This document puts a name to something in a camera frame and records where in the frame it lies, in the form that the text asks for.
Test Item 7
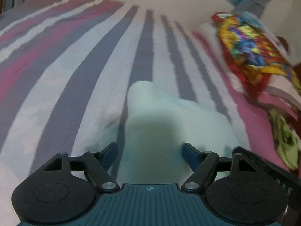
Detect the cream white small garment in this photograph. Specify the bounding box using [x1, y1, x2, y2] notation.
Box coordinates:
[90, 81, 243, 187]

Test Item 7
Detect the brown wooden headboard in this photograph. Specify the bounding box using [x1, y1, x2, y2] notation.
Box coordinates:
[276, 36, 301, 67]

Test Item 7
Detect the striped pink grey bed sheet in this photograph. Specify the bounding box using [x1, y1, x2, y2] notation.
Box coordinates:
[0, 0, 292, 226]

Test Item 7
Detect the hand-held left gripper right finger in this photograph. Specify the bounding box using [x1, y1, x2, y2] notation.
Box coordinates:
[181, 142, 256, 193]

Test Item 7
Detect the striped pink grey pillow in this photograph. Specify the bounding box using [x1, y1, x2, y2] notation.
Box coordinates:
[257, 74, 301, 125]

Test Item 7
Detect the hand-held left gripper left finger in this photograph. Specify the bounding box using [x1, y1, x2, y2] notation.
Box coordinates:
[44, 142, 120, 193]

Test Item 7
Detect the colourful printed blanket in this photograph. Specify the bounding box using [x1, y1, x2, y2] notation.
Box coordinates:
[210, 11, 301, 99]

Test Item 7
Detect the green garment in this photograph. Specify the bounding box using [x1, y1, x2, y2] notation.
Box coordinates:
[268, 108, 301, 170]

